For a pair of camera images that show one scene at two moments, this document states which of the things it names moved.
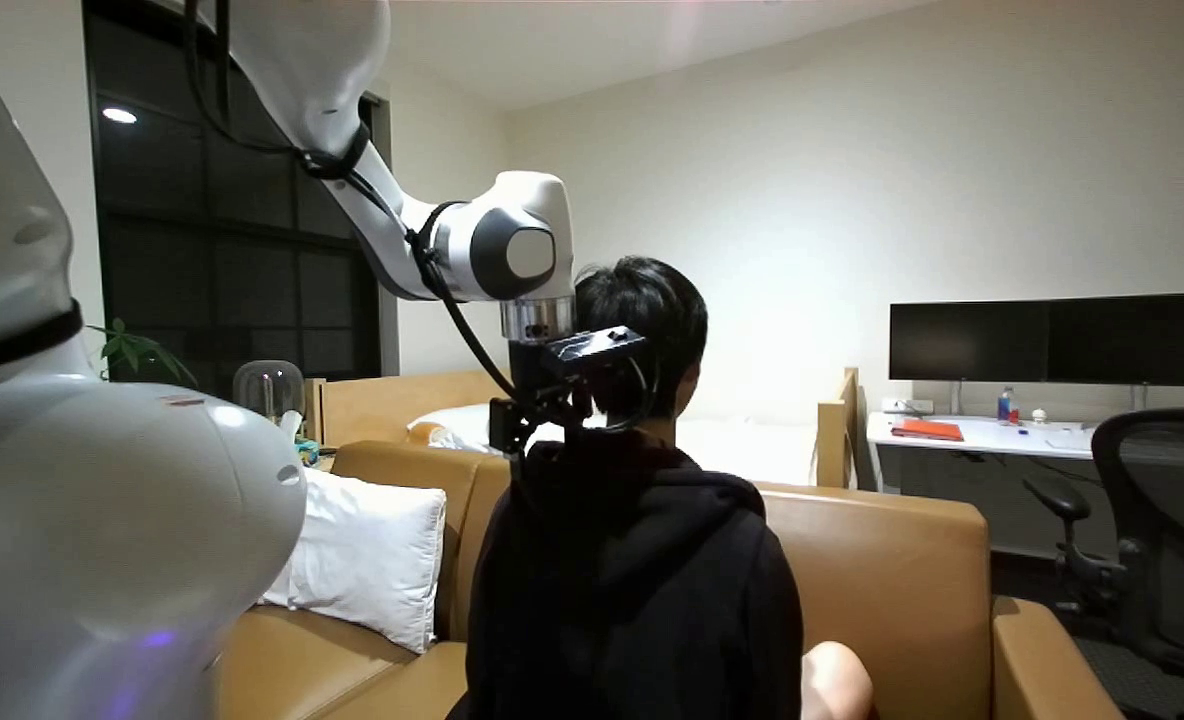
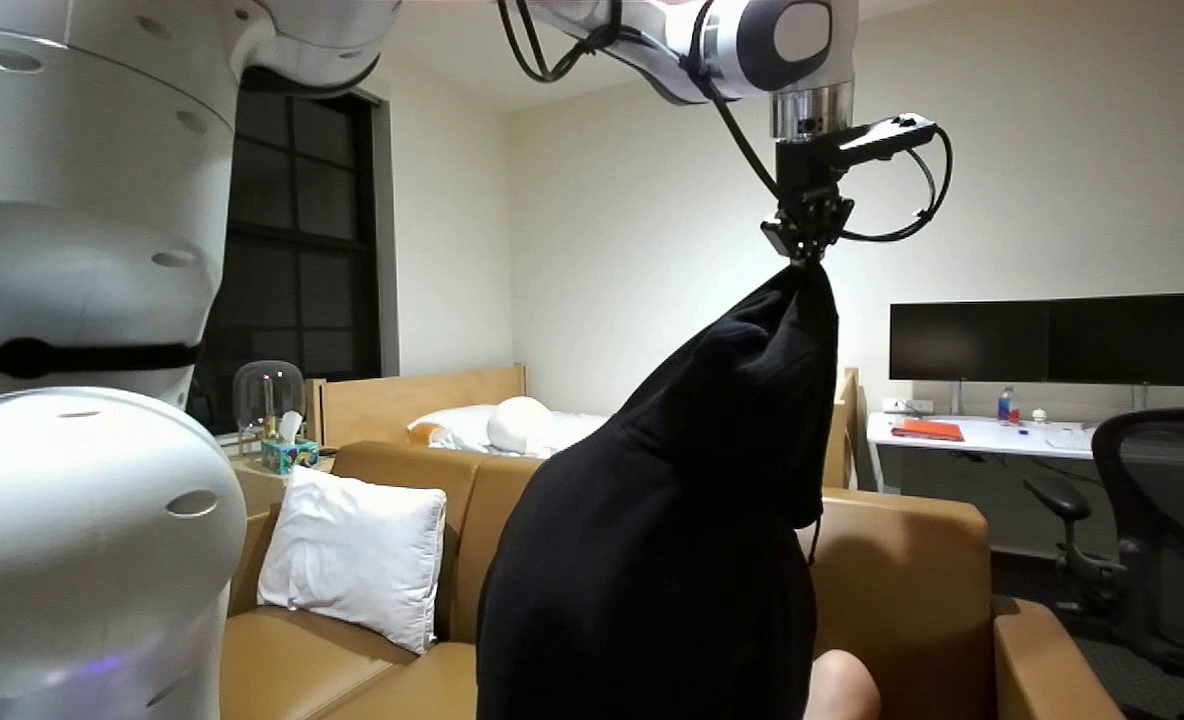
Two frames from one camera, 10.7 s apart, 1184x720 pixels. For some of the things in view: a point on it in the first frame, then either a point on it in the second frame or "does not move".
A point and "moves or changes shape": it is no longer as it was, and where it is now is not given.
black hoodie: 619,576 moves or changes shape
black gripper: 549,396 -> 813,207
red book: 929,431 does not move
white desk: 974,434 does not move
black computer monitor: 1065,343 does not move
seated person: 621,576 -> 844,687
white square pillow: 367,557 does not move
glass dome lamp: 270,385 does not move
